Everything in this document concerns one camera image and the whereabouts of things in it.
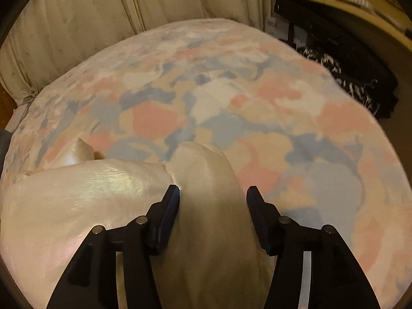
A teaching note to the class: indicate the black bag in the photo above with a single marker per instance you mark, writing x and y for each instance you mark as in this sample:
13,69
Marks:
354,48

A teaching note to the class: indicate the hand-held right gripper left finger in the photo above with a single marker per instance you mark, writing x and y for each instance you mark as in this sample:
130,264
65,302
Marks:
167,220

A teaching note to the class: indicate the wooden curved bookshelf desk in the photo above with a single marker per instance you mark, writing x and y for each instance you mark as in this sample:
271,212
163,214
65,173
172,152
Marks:
379,13

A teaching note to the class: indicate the beige leaf pattern curtain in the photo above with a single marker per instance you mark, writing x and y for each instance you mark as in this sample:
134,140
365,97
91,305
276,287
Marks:
96,13

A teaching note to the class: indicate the white shiny puffer jacket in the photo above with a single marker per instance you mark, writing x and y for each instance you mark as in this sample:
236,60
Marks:
96,199

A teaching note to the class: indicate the white cardboard box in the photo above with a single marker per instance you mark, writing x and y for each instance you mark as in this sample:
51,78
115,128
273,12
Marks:
277,26

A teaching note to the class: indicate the pastel cat print blanket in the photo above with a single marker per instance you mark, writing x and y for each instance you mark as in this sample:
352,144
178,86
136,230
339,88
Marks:
257,119

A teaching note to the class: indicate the black white patterned cloth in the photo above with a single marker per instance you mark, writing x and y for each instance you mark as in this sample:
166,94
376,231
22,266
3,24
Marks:
341,74

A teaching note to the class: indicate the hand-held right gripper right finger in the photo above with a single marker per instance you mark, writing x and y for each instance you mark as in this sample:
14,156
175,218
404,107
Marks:
258,220

